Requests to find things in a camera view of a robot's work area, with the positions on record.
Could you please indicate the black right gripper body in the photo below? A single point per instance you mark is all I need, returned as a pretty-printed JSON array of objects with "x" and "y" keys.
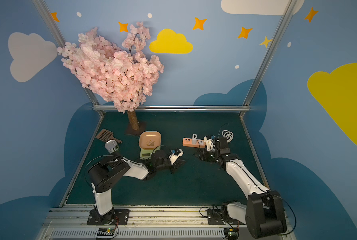
[{"x": 210, "y": 154}]

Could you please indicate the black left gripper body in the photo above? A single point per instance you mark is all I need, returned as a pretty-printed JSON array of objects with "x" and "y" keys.
[{"x": 169, "y": 162}]

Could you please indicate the white usb charger adapter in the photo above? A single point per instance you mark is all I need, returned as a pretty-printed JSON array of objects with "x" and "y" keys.
[{"x": 194, "y": 139}]

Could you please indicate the orange power strip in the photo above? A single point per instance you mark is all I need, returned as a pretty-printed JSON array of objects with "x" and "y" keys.
[{"x": 187, "y": 142}]

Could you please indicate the green electronic scale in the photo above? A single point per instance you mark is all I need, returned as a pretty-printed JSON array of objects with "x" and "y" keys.
[{"x": 146, "y": 153}]

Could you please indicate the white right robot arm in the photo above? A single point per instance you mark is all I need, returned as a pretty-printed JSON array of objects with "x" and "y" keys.
[{"x": 263, "y": 214}]

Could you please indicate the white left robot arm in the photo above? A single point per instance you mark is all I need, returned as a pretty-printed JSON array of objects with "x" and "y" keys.
[{"x": 108, "y": 172}]

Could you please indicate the pink panda dish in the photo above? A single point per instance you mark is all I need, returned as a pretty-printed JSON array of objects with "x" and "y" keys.
[{"x": 149, "y": 140}]

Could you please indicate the silver tin can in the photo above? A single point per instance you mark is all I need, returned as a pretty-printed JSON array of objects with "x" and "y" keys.
[{"x": 111, "y": 146}]

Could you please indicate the brown litter scoop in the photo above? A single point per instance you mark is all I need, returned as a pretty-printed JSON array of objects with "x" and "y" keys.
[{"x": 106, "y": 135}]

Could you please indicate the pink cherry blossom tree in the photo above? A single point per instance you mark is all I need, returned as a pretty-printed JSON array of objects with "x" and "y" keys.
[{"x": 121, "y": 75}]

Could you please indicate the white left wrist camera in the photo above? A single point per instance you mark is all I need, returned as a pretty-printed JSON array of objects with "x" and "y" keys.
[{"x": 174, "y": 155}]

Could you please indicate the slotted aluminium base rail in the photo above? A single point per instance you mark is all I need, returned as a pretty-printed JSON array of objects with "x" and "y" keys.
[{"x": 138, "y": 222}]

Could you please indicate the aluminium frame rail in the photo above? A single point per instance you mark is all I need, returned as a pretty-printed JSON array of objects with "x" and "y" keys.
[{"x": 143, "y": 108}]

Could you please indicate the aluminium frame post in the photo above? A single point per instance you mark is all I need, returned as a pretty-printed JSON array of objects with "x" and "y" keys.
[{"x": 277, "y": 37}]

